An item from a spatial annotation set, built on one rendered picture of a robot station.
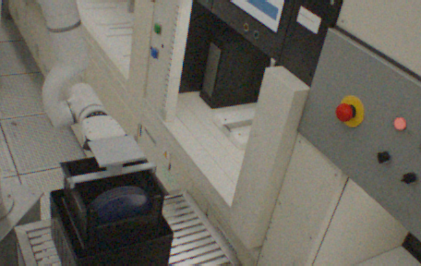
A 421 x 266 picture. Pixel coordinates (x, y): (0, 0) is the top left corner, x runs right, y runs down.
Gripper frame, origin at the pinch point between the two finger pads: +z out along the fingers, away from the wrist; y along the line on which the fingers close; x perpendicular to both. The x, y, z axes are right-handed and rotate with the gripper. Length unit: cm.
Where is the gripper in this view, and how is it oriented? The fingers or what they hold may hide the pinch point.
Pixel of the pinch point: (114, 154)
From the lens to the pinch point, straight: 129.5
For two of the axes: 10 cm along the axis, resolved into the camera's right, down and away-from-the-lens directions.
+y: -8.6, 1.4, -4.9
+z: 4.8, 5.4, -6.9
